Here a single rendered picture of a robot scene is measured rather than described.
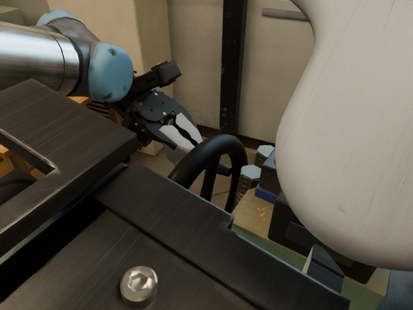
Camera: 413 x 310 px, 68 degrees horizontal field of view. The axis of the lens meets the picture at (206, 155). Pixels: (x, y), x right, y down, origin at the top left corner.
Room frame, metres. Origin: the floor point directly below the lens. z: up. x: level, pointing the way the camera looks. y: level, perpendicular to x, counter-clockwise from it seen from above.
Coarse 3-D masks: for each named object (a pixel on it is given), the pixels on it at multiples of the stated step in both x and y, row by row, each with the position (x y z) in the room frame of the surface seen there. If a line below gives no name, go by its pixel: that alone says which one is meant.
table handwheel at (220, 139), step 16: (208, 144) 0.30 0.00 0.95; (224, 144) 0.32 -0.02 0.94; (240, 144) 0.36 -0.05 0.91; (192, 160) 0.27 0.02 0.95; (208, 160) 0.28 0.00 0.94; (240, 160) 0.37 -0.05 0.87; (176, 176) 0.25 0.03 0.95; (192, 176) 0.25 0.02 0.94; (208, 176) 0.30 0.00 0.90; (208, 192) 0.30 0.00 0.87
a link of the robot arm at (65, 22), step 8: (48, 16) 0.54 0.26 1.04; (56, 16) 0.54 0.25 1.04; (64, 16) 0.55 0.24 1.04; (72, 16) 0.57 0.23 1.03; (40, 24) 0.54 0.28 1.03; (48, 24) 0.51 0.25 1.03; (56, 24) 0.52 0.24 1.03; (64, 24) 0.53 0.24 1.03; (72, 24) 0.54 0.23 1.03; (80, 24) 0.55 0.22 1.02; (64, 32) 0.50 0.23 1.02; (72, 32) 0.52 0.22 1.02; (80, 32) 0.53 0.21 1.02; (88, 32) 0.54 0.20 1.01; (96, 40) 0.53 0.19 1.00
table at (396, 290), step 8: (392, 272) 0.16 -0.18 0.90; (400, 272) 0.16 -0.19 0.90; (408, 272) 0.16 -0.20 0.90; (392, 280) 0.15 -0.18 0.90; (400, 280) 0.15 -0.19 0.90; (408, 280) 0.15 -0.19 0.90; (392, 288) 0.14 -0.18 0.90; (400, 288) 0.14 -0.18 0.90; (408, 288) 0.14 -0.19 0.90; (392, 296) 0.14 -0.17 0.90; (400, 296) 0.14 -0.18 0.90; (408, 296) 0.14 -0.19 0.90; (384, 304) 0.13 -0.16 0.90; (392, 304) 0.13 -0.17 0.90; (400, 304) 0.13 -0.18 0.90; (408, 304) 0.13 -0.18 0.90
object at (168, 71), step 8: (160, 64) 0.44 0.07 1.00; (168, 64) 0.44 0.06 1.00; (176, 64) 0.45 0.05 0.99; (152, 72) 0.43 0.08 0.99; (160, 72) 0.42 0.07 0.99; (168, 72) 0.43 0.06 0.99; (176, 72) 0.44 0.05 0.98; (136, 80) 0.44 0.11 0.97; (144, 80) 0.44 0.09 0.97; (152, 80) 0.43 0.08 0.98; (160, 80) 0.42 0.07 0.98; (168, 80) 0.42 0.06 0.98; (136, 88) 0.44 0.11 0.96; (144, 88) 0.44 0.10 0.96; (152, 88) 0.43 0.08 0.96; (128, 96) 0.46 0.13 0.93
